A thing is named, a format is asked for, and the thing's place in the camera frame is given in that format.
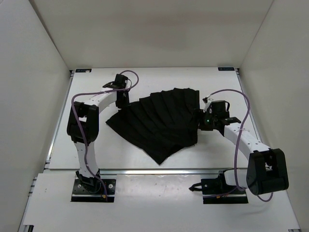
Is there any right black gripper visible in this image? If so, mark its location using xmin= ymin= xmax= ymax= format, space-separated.
xmin=187 ymin=109 xmax=217 ymax=131

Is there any black pleated skirt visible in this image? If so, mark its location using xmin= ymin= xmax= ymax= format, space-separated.
xmin=106 ymin=88 xmax=200 ymax=165

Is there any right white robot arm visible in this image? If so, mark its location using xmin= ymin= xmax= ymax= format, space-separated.
xmin=198 ymin=98 xmax=289 ymax=196

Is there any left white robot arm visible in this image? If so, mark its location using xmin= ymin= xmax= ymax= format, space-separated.
xmin=67 ymin=72 xmax=134 ymax=192

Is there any right blue corner label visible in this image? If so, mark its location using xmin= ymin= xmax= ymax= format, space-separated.
xmin=218 ymin=67 xmax=235 ymax=72

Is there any blue corner label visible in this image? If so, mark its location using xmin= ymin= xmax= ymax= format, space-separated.
xmin=75 ymin=69 xmax=92 ymax=73
xmin=218 ymin=67 xmax=235 ymax=72

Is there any left blue corner label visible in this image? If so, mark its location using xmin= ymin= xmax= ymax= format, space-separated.
xmin=75 ymin=69 xmax=92 ymax=73

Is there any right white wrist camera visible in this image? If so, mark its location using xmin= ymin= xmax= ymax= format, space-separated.
xmin=203 ymin=96 xmax=213 ymax=113

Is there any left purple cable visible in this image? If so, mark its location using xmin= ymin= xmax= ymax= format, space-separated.
xmin=71 ymin=70 xmax=140 ymax=200

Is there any purple cable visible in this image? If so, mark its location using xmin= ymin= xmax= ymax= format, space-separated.
xmin=71 ymin=70 xmax=140 ymax=200
xmin=205 ymin=88 xmax=276 ymax=202

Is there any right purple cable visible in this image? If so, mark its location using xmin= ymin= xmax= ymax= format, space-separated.
xmin=205 ymin=88 xmax=276 ymax=202

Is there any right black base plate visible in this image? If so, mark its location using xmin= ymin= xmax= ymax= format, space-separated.
xmin=189 ymin=177 xmax=249 ymax=204

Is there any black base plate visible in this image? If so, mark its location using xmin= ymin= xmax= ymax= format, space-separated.
xmin=189 ymin=177 xmax=249 ymax=204
xmin=71 ymin=177 xmax=116 ymax=203

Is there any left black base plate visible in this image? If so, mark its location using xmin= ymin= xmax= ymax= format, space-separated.
xmin=71 ymin=177 xmax=116 ymax=203

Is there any aluminium table rail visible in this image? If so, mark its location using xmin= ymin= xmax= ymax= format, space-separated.
xmin=43 ymin=168 xmax=273 ymax=176

